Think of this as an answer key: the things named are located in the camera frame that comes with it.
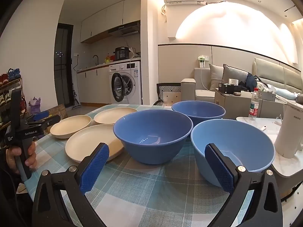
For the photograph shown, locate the teal checkered tablecloth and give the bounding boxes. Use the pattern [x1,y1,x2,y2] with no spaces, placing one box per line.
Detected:
[18,103,261,227]

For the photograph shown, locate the dark glass door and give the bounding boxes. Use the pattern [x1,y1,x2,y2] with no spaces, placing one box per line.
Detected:
[54,23,73,107]

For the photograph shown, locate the beige padded headboard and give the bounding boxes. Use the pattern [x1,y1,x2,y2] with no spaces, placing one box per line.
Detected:
[252,57,303,94]

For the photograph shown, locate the white charging cable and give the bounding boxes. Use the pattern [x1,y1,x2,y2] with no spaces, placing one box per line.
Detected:
[200,67,211,91]

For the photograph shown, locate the black box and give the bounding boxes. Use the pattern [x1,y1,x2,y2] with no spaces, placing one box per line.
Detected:
[218,83,241,94]

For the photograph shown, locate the light blue bowl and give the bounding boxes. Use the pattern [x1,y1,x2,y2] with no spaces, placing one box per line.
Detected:
[191,119,275,188]

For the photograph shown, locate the black white chevron cushion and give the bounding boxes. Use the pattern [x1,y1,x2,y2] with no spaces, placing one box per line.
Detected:
[158,85,181,100]

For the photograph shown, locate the grey sofa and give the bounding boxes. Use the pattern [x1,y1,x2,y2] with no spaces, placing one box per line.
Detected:
[181,67,224,103]

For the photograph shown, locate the marble side table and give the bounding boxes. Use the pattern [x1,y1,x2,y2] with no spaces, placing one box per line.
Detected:
[235,116,303,202]

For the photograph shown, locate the purple bag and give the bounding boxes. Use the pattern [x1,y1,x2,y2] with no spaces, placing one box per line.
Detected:
[29,97,41,115]

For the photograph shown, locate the white cardboard box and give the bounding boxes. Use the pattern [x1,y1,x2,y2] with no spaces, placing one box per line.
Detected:
[258,90,276,102]

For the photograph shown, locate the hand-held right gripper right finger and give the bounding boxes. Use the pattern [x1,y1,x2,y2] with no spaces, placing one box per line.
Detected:
[205,143,283,227]

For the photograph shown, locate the shoe rack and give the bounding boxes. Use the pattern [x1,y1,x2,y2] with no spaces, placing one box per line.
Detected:
[0,68,26,129]

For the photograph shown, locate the black pressure cooker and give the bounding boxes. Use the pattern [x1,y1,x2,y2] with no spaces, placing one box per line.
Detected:
[115,47,129,61]

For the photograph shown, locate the person's left hand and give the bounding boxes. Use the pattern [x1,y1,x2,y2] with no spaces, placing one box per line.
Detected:
[5,142,37,174]

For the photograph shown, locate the clear water bottle red cap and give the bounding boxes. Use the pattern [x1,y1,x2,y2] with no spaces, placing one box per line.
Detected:
[248,88,259,120]

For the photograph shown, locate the light grey pillow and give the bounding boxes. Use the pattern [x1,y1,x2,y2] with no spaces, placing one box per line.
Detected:
[209,63,224,91]

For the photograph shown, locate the black chair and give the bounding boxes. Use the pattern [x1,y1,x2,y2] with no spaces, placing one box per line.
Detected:
[156,83,182,106]

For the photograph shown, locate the white wall-mounted device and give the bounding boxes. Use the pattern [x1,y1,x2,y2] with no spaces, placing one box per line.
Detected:
[198,55,209,68]

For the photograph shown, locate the white electric kettle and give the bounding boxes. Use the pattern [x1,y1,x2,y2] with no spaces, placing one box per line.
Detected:
[274,94,303,159]

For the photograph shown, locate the light blue bedding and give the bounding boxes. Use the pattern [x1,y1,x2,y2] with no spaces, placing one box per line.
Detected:
[272,86,296,100]

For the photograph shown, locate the dark blue garment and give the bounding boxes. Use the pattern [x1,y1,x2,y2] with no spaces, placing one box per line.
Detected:
[239,73,261,92]

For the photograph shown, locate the white washing machine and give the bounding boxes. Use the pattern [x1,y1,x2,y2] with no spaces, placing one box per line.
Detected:
[109,61,142,105]

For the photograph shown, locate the dark grey pillow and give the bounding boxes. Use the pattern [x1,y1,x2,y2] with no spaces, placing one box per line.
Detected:
[220,64,249,90]

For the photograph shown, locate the kitchen counter with cabinets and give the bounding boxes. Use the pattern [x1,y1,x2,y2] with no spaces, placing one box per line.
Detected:
[76,58,142,104]

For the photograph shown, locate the grey bedside cabinet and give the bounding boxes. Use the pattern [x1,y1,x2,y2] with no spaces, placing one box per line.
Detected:
[214,90,290,119]

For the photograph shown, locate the beige dotted cushion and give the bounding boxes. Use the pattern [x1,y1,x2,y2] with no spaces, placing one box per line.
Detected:
[163,93,181,106]

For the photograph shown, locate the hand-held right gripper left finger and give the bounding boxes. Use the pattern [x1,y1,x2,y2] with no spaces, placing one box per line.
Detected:
[32,142,110,227]

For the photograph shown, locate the group of assorted shoes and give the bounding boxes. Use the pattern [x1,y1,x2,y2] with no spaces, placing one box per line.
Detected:
[0,68,26,123]

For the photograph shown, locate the dark blue bowl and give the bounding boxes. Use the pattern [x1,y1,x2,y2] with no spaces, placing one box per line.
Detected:
[172,100,226,127]
[113,110,194,165]

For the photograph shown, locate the range hood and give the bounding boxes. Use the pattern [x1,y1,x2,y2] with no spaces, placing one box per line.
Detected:
[108,21,141,37]

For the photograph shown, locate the white upper kitchen cabinets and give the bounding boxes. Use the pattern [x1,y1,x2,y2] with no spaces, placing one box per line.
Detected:
[80,0,142,43]

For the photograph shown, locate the cream plate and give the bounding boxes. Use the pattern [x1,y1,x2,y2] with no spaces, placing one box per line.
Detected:
[65,124,125,163]
[50,115,92,139]
[94,107,138,124]

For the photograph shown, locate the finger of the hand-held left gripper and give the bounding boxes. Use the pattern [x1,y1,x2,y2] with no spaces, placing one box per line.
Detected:
[24,115,61,129]
[27,111,50,123]

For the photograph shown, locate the floor mop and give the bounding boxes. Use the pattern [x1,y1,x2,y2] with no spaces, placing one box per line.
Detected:
[71,60,81,110]

